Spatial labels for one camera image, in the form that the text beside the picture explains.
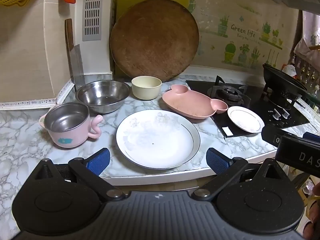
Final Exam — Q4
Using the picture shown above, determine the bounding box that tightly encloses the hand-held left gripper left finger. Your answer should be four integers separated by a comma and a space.
34, 148, 125, 202

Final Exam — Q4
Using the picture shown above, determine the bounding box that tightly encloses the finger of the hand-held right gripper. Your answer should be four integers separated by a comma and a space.
261, 124, 298, 147
302, 131, 320, 143

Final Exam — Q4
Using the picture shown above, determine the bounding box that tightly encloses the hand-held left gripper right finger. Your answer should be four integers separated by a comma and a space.
191, 148, 285, 202

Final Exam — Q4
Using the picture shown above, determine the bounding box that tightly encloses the small white plate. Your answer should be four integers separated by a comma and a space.
227, 106, 265, 134

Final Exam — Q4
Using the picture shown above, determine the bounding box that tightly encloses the pink steel-lined handled bowl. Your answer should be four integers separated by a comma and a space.
39, 102, 103, 149

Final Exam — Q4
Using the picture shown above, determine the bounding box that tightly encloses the large white plate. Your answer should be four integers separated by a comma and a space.
116, 109, 201, 170

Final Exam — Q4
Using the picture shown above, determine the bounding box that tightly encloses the stainless steel bowl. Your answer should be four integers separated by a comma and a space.
75, 80, 131, 114

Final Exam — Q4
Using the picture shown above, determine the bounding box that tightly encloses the pink mouse-shaped plate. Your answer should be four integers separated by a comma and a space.
162, 84, 228, 119

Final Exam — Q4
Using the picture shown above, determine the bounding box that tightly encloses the cream bowl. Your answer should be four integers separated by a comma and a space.
131, 76, 162, 100

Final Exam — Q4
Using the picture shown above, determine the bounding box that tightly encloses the person's right hand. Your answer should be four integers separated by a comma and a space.
306, 181, 320, 227

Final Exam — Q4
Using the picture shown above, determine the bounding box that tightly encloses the black glass gas stove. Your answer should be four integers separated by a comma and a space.
185, 75, 310, 138

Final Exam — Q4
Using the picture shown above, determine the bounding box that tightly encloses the black wok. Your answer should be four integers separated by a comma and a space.
262, 63, 308, 101

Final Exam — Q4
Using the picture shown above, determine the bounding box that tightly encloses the black burner pan support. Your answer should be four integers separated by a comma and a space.
207, 75, 247, 106

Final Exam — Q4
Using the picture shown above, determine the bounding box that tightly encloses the plastic bag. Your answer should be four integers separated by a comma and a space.
294, 38, 320, 64

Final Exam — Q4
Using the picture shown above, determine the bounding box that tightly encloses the white patterned edge strip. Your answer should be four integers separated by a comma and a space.
0, 79, 75, 110

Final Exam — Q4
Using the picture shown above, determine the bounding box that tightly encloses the round wooden cutting board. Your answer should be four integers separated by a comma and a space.
109, 5, 200, 82

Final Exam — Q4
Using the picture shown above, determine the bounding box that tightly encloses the grey vent grille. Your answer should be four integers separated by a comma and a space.
82, 0, 103, 42

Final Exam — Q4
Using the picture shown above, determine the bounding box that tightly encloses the cleaver with wooden handle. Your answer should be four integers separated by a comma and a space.
64, 18, 86, 88

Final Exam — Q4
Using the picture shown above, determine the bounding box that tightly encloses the green plant wall sticker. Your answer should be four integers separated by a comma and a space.
187, 0, 285, 70

